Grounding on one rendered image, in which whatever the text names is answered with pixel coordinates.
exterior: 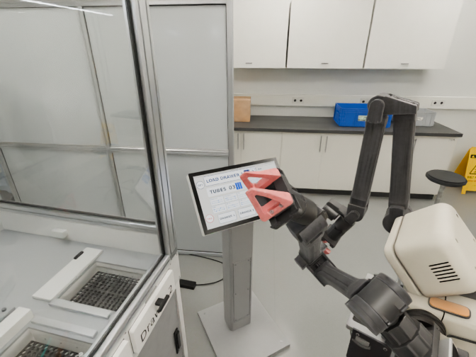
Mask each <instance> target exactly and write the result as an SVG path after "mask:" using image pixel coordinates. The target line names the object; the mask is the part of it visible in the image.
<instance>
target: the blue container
mask: <svg viewBox="0 0 476 357"><path fill-rule="evenodd" d="M367 105H368V104H367V103H335V109H334V117H333V119H334V121H335V122H336V123H337V124H338V125H339V126H340V127H362V128H364V127H365V126H366V124H365V123H366V116H367V115H368V107H367ZM388 116H389V117H388V121H387V125H386V127H385V128H390V125H391V120H392V115H388Z"/></svg>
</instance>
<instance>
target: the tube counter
mask: <svg viewBox="0 0 476 357"><path fill-rule="evenodd" d="M249 180H250V181H251V182H252V183H256V182H257V181H259V178H251V179H249ZM227 185H228V188H229V191H230V192H232V191H238V190H242V189H245V188H247V187H246V186H245V185H244V183H243V182H242V181H238V182H234V183H229V184H227Z"/></svg>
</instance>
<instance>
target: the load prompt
mask: <svg viewBox="0 0 476 357"><path fill-rule="evenodd" d="M245 171H256V168H255V166H254V167H250V168H246V169H240V170H236V171H229V172H225V173H221V174H215V175H211V176H204V177H203V180H204V182H205V187H206V186H212V185H216V184H219V183H226V182H229V181H236V180H239V179H240V177H239V176H240V175H242V174H243V173H244V172H245Z"/></svg>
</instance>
